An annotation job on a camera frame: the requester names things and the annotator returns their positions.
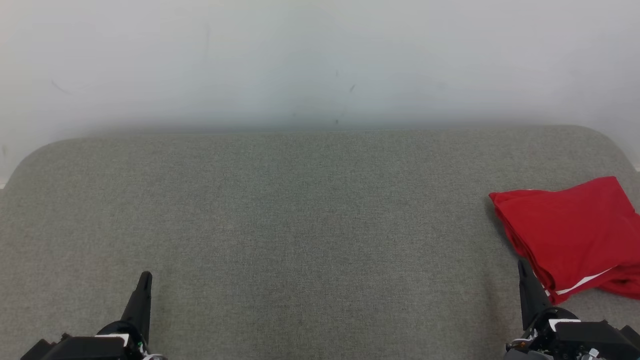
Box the grey fabric sofa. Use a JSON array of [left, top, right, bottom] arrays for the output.
[[0, 125, 640, 360]]

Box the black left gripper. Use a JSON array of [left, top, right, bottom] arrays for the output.
[[97, 271, 166, 360]]

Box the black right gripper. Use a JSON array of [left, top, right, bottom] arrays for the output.
[[504, 259, 581, 360]]

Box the red white striped jersey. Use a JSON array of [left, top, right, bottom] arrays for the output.
[[488, 176, 640, 306]]

